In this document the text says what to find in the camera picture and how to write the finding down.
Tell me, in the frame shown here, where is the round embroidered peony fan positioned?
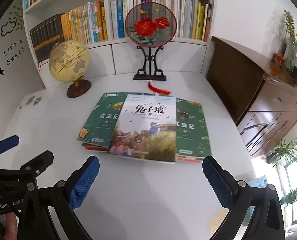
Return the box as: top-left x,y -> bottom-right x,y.
125,2 -> 178,46

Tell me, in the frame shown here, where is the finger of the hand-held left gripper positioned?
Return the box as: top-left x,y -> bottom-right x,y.
0,135 -> 20,155
21,150 -> 54,186

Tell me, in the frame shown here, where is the cloud and tree wall decal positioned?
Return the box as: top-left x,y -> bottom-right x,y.
0,2 -> 26,87

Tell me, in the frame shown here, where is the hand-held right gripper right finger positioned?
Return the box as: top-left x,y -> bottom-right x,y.
202,156 -> 285,240

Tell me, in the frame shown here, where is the row of yellow orange books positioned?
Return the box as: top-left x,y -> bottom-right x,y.
61,1 -> 108,45

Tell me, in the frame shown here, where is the red tassel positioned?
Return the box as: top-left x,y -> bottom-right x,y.
147,79 -> 172,96

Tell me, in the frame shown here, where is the tall green plant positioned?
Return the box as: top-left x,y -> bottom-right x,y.
281,10 -> 297,73

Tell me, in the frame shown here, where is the person's left hand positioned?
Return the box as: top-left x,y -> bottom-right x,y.
2,212 -> 21,240

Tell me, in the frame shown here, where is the beige globe on wooden base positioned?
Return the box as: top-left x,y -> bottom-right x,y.
49,40 -> 92,98

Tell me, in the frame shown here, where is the green book with beetle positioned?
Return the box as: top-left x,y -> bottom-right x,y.
175,97 -> 212,159

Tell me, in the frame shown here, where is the white illustrated children's book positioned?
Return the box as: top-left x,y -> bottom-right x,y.
107,94 -> 177,163

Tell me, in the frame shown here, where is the blue picture card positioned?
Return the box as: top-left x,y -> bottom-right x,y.
248,176 -> 268,188

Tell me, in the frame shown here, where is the black carved fan stand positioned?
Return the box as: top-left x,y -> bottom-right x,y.
134,44 -> 167,82

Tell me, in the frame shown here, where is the grey flower sticker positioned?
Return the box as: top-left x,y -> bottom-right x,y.
19,96 -> 43,109

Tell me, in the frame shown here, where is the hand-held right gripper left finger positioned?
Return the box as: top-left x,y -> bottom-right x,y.
15,156 -> 100,240

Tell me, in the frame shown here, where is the green book with yellow flower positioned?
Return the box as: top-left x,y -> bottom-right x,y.
76,92 -> 128,148

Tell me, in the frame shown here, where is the white bookshelf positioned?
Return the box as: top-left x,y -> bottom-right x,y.
22,0 -> 219,90

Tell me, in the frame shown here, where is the row of pale mixed books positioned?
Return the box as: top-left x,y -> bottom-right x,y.
111,0 -> 212,42

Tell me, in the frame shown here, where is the dark wooden panel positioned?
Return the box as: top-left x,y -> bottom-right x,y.
205,36 -> 265,125

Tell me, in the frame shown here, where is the row of dark hardcover books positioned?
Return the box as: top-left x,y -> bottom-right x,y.
29,14 -> 64,62

